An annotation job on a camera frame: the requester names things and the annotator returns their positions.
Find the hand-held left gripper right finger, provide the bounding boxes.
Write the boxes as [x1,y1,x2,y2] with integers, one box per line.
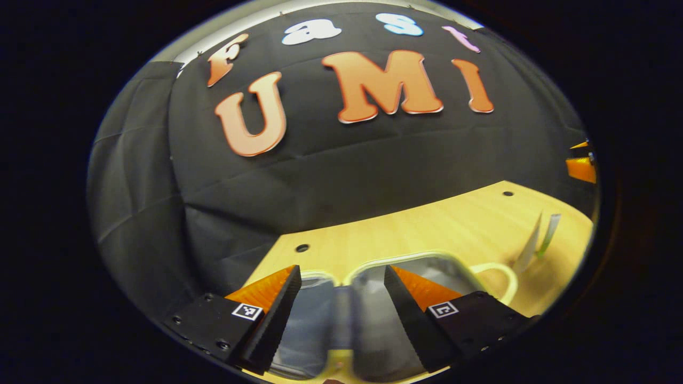
[383,265,541,374]

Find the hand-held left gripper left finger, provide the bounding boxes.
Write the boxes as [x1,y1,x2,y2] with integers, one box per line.
[162,265,303,375]

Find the green and white tube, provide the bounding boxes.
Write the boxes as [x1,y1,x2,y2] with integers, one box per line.
[536,213,562,259]

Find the white skin care tube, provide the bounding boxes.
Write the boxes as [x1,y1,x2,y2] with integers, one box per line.
[512,212,544,274]

